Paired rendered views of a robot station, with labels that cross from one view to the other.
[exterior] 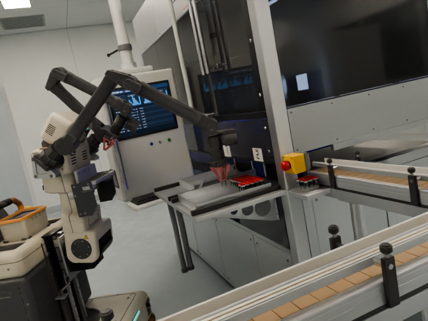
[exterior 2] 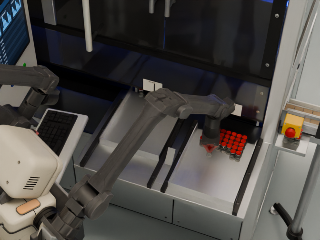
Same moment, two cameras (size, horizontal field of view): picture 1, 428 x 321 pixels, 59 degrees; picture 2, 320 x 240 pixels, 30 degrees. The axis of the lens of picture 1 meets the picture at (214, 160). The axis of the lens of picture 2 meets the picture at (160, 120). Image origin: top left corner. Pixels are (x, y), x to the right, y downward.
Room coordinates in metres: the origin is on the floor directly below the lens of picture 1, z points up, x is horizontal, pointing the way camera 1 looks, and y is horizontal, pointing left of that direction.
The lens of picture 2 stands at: (0.78, 1.30, 2.70)
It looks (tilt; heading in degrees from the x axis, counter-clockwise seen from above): 46 degrees down; 310
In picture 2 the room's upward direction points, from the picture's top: 2 degrees clockwise
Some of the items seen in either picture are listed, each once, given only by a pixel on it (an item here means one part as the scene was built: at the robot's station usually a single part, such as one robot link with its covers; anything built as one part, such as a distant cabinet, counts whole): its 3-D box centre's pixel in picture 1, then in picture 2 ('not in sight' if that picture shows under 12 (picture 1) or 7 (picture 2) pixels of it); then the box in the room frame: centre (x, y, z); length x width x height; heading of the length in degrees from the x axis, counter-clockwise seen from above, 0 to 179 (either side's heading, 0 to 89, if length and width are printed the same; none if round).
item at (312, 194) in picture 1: (311, 190); (293, 139); (1.45, -0.36, 0.87); 0.14 x 0.13 x 0.02; 111
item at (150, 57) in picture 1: (156, 85); not in sight; (3.14, 0.34, 1.50); 0.48 x 0.01 x 0.59; 21
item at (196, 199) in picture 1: (223, 192); (214, 163); (1.60, -0.01, 0.90); 0.34 x 0.26 x 0.04; 110
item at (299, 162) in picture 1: (295, 162); (293, 124); (1.45, -0.31, 0.99); 0.08 x 0.07 x 0.07; 111
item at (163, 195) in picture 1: (217, 190); (176, 148); (1.77, 0.01, 0.87); 0.70 x 0.48 x 0.02; 21
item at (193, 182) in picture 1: (216, 177); (144, 121); (1.96, 0.01, 0.90); 0.34 x 0.26 x 0.04; 111
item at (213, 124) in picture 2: (216, 141); (214, 117); (1.64, -0.03, 1.12); 0.07 x 0.06 x 0.07; 88
